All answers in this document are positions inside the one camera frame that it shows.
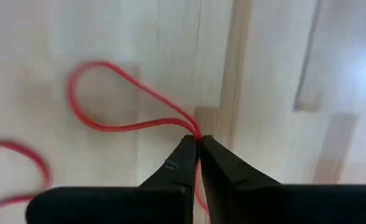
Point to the red rubber band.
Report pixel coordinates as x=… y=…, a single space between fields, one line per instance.
x=108 y=127

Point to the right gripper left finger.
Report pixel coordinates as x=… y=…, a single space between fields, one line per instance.
x=158 y=205

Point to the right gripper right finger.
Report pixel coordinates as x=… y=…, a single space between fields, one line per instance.
x=263 y=205

